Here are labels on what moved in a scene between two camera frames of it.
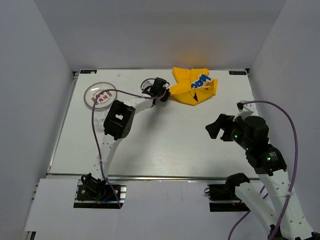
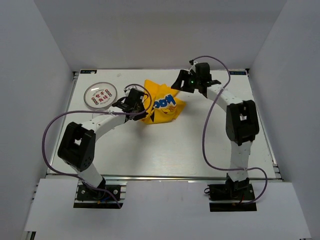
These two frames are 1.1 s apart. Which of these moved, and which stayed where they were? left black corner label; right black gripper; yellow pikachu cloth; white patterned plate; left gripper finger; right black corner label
Moved: right black gripper; left gripper finger; yellow pikachu cloth
Stayed: white patterned plate; right black corner label; left black corner label
